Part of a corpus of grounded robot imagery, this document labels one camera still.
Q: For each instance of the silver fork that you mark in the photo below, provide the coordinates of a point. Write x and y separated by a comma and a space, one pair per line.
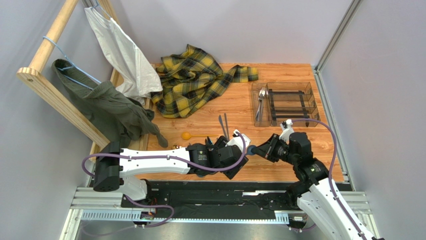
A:
258, 115

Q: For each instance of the silver spoon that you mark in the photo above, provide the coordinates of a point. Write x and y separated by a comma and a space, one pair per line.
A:
265, 94

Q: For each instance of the white hanging garment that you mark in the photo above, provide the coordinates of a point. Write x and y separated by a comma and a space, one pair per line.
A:
139, 77

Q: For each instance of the light blue hanger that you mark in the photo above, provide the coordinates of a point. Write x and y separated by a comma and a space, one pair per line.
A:
72, 66

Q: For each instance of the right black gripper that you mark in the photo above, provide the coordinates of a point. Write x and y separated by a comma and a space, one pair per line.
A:
271, 150

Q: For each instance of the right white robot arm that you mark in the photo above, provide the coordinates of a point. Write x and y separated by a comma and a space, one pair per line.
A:
315, 192

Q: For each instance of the yellow plaid shirt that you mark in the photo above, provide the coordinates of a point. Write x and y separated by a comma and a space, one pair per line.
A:
193, 78

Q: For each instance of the clear plastic utensil organizer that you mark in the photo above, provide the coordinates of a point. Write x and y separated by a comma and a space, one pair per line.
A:
284, 100

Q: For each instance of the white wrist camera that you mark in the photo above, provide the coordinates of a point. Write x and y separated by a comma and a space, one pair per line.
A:
239, 140
287, 130

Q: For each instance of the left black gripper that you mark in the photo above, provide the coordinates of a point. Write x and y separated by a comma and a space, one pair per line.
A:
231, 173

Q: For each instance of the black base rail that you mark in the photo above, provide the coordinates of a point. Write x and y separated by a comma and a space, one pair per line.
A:
238, 202

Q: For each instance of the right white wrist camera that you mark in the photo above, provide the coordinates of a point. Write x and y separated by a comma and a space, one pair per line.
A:
287, 130

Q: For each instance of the olive green garment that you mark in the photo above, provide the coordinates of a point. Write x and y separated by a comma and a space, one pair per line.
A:
119, 118

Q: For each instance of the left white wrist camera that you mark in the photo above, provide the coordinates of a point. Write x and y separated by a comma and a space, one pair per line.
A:
239, 140

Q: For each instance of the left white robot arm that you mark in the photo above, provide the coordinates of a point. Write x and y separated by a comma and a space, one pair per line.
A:
116, 168

